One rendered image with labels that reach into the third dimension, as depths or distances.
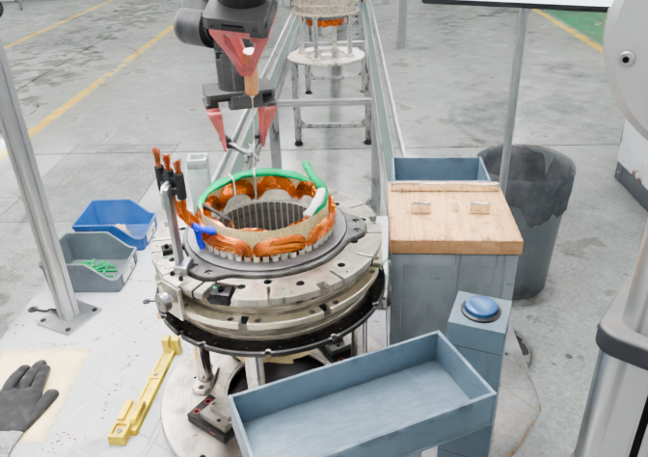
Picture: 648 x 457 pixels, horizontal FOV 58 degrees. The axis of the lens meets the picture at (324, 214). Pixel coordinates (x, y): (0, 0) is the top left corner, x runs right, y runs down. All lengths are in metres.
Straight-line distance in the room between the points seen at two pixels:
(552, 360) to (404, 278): 1.50
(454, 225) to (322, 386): 0.36
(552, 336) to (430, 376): 1.77
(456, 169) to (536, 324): 1.43
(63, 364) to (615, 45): 1.02
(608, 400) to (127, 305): 0.95
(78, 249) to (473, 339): 0.97
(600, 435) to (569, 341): 1.82
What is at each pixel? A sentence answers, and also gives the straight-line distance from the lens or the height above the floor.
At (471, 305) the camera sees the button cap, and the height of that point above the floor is 1.04.
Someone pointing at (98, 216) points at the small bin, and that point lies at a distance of 1.60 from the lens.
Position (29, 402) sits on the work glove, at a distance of 1.12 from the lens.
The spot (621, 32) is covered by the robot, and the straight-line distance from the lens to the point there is 0.41.
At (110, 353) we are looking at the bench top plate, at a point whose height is 0.78.
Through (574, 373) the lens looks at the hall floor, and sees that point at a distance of 2.32.
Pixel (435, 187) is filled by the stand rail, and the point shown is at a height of 1.07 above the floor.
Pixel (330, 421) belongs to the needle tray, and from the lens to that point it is 0.65.
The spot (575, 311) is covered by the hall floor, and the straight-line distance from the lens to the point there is 2.61.
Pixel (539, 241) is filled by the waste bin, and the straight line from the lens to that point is 2.46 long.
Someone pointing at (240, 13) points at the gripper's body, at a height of 1.40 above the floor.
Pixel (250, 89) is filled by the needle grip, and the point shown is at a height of 1.30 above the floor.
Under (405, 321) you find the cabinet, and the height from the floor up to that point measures 0.91.
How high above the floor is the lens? 1.51
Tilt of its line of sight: 28 degrees down
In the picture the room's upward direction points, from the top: 2 degrees counter-clockwise
